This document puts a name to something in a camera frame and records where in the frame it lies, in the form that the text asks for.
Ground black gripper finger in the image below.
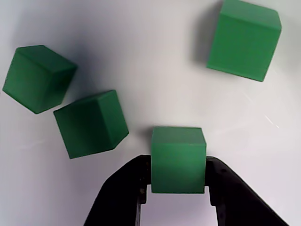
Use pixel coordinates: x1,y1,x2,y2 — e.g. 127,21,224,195
83,154,152,226
204,156,289,226

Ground green cube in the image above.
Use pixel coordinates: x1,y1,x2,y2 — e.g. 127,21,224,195
206,0,282,82
150,126,207,194
53,89,130,160
1,45,78,115

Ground white round plate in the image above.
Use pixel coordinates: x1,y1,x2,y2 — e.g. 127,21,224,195
0,0,301,226

